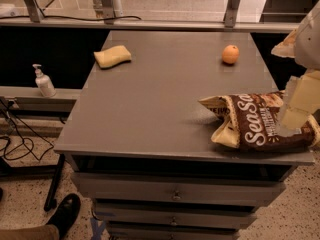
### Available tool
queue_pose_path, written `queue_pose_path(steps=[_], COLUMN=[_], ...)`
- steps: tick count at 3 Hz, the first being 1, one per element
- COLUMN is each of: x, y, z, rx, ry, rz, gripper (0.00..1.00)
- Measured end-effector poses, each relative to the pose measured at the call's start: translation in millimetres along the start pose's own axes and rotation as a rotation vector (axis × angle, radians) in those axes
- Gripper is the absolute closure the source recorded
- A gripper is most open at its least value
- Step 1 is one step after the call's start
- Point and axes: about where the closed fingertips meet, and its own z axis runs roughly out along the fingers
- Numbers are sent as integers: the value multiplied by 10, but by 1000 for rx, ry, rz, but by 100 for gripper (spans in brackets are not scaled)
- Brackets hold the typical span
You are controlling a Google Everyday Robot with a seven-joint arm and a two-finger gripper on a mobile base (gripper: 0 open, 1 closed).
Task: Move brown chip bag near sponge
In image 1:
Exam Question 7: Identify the grey drawer cabinet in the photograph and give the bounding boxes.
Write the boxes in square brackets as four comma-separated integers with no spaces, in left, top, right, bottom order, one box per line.
[55,30,314,240]

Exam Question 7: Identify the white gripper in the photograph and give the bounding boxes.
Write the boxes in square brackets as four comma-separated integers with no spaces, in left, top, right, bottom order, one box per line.
[271,1,320,130]

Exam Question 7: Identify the yellow sponge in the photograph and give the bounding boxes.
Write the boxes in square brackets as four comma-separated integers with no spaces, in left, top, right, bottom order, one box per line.
[94,45,132,68]

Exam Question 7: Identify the brown chip bag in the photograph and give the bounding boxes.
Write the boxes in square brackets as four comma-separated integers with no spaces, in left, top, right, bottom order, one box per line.
[199,91,320,152]

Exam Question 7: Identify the tan trouser leg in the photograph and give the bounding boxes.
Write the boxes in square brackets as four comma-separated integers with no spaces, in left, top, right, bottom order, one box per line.
[0,225,60,240]

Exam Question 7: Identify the top drawer knob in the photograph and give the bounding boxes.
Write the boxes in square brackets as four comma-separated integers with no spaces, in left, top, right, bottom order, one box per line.
[172,191,181,201]

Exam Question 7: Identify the black cable on ledge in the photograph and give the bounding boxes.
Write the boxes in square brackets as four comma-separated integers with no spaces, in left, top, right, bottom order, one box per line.
[0,14,143,22]

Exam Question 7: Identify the drawer knob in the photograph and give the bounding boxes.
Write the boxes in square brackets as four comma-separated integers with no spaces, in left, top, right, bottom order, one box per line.
[170,217,178,227]
[172,191,181,201]

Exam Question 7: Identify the white pump bottle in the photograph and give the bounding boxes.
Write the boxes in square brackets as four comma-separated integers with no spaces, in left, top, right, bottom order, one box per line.
[33,64,56,97]

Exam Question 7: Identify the orange fruit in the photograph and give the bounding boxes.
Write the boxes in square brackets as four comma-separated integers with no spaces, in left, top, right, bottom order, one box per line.
[222,45,240,65]

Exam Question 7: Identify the black table leg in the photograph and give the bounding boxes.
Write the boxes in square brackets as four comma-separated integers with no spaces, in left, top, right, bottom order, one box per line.
[44,154,65,212]

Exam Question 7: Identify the black shoe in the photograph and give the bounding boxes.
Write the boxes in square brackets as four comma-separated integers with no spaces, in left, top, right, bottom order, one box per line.
[47,193,81,240]

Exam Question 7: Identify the black floor cables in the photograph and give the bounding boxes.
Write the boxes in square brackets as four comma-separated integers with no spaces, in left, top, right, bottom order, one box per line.
[0,97,56,162]

